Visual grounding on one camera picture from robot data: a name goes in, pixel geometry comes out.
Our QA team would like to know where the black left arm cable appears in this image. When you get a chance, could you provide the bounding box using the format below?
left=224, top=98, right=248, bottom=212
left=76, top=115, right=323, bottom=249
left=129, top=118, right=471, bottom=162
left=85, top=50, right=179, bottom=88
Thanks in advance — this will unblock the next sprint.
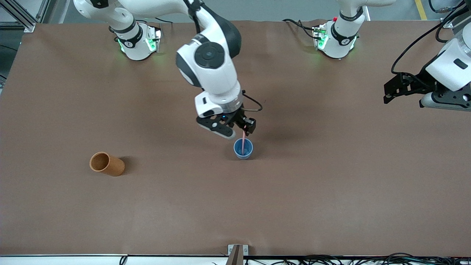
left=390, top=0, right=471, bottom=77

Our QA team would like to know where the brown table mat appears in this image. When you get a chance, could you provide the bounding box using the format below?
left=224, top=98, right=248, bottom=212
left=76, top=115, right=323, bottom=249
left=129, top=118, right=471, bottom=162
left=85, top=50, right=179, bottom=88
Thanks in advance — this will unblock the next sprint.
left=0, top=20, right=471, bottom=257

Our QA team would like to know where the aluminium frame profile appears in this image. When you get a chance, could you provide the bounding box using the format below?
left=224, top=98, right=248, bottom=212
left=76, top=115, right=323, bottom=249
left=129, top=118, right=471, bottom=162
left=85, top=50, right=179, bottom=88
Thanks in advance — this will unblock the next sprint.
left=440, top=15, right=460, bottom=29
left=0, top=0, right=51, bottom=33

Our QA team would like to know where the grey metal bracket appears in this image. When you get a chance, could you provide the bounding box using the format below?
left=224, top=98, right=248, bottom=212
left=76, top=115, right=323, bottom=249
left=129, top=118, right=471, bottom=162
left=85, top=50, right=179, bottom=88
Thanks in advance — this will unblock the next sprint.
left=227, top=244, right=249, bottom=265

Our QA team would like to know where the brown cork cup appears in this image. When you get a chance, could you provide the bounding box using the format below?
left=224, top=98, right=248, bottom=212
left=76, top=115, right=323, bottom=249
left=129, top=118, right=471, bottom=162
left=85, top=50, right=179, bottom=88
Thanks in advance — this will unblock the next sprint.
left=89, top=152, right=125, bottom=177

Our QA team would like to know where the black base cable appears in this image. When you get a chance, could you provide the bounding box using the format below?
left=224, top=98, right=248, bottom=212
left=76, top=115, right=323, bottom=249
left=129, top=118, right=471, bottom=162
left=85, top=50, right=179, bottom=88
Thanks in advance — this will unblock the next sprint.
left=282, top=18, right=319, bottom=40
left=145, top=17, right=174, bottom=30

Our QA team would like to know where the blue cup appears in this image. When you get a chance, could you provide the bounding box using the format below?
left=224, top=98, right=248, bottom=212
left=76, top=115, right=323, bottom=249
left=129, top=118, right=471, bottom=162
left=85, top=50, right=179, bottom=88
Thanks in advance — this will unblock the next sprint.
left=234, top=138, right=254, bottom=160

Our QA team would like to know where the black cable bundle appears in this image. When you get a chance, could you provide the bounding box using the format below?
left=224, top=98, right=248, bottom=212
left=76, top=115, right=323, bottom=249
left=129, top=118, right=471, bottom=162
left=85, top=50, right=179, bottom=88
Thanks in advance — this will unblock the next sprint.
left=245, top=253, right=471, bottom=265

